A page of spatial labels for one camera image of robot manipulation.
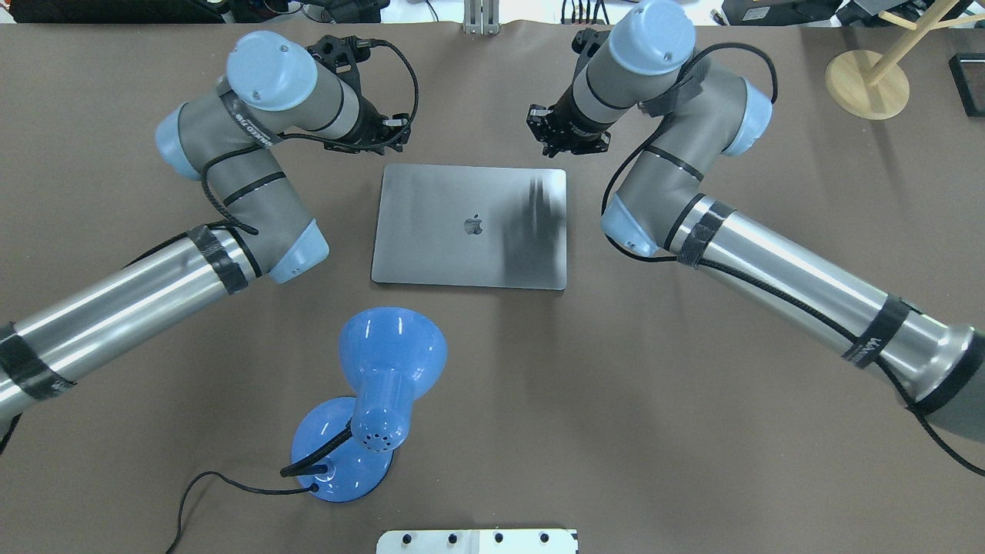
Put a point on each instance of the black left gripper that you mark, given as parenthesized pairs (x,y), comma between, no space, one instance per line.
(372,123)

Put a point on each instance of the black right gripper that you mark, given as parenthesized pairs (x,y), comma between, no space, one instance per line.
(570,115)

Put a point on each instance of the grey laptop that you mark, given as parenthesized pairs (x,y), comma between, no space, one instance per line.
(444,225)

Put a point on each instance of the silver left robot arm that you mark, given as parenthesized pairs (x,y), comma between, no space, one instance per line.
(273,90)

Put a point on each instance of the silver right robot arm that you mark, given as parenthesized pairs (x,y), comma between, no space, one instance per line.
(649,60)

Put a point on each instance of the wooden mug tree stand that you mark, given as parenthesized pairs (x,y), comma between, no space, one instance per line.
(871,85)

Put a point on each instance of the blue desk lamp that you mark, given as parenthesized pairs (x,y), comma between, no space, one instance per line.
(344,447)

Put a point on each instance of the black tray on table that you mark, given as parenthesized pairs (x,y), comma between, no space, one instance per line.
(967,70)

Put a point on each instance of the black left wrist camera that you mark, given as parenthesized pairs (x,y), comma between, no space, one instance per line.
(341,56)

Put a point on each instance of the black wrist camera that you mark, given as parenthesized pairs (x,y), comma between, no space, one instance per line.
(586,43)
(341,56)

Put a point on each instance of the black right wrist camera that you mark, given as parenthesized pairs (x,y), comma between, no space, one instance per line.
(586,43)

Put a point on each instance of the aluminium frame post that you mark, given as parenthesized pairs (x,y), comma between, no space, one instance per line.
(481,17)

